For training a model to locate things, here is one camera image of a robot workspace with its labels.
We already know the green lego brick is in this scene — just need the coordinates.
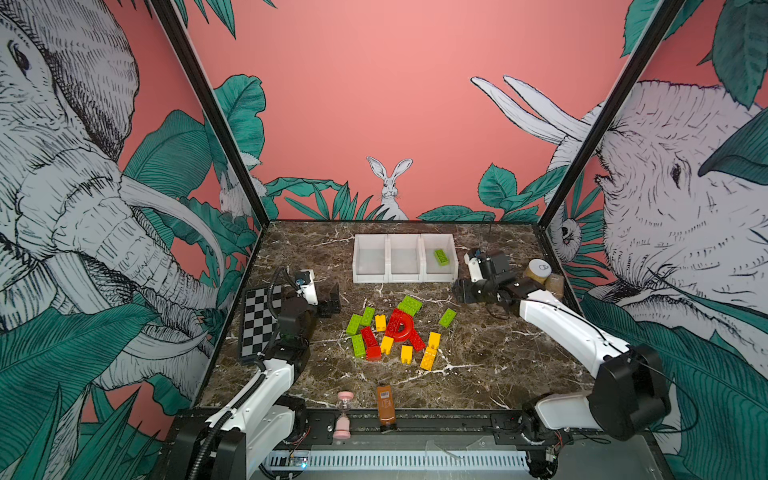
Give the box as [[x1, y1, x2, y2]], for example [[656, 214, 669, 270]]
[[345, 314, 363, 336], [351, 334, 366, 359], [434, 249, 450, 266], [360, 307, 376, 327], [439, 308, 457, 328]]

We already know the yellow lego small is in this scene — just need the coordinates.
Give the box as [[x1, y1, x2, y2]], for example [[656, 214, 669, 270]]
[[400, 345, 413, 365], [427, 332, 441, 351], [374, 315, 387, 332]]

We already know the red lego brick long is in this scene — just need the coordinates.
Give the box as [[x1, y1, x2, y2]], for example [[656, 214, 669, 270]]
[[407, 330, 426, 352]]

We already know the red arch lego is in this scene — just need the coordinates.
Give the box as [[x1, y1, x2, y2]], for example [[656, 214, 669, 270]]
[[385, 308, 414, 342]]

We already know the yellow lego long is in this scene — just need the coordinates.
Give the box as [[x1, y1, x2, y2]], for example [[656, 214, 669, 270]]
[[419, 348, 437, 371]]

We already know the yellow lego small bottom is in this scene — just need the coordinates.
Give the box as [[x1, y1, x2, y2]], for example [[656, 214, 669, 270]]
[[400, 345, 413, 365]]

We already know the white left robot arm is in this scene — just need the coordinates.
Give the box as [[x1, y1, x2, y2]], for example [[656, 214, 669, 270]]
[[165, 282, 341, 479]]

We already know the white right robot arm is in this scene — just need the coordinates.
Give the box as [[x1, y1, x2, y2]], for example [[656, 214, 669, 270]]
[[453, 250, 672, 444]]

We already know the yellow tape roll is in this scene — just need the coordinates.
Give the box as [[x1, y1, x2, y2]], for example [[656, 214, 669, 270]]
[[524, 258, 552, 284]]

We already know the black white checkerboard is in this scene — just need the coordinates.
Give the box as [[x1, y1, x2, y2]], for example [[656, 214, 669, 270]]
[[238, 283, 277, 365]]

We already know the brown spice jar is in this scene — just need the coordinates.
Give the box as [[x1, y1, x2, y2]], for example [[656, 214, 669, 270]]
[[545, 273, 565, 300]]

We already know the white right bin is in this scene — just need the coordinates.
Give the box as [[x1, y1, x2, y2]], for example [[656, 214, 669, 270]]
[[420, 233, 459, 283]]

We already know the white bin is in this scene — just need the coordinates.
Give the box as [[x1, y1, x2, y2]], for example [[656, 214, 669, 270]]
[[420, 233, 459, 283], [388, 234, 420, 283], [352, 234, 390, 284]]

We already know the red lego stack left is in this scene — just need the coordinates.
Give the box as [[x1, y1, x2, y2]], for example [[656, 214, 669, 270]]
[[360, 327, 382, 361]]

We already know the large green lego plate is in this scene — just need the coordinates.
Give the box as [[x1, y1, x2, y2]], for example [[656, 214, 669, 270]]
[[397, 296, 423, 317]]

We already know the white left bin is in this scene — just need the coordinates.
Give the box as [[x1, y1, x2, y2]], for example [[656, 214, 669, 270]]
[[352, 234, 390, 284]]

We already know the white middle bin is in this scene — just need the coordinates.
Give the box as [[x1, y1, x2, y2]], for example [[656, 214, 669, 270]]
[[388, 234, 420, 283]]

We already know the pink hourglass timer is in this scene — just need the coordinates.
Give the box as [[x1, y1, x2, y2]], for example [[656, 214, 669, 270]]
[[333, 391, 354, 441]]

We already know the brown orange bottle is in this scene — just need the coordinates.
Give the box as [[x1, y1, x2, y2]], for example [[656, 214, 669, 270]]
[[376, 385, 397, 433]]

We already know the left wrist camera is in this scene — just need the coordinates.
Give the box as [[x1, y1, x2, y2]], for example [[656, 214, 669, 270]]
[[295, 269, 319, 306]]

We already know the white perforated rail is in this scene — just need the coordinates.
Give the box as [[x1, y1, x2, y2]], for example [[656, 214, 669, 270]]
[[264, 450, 529, 472]]

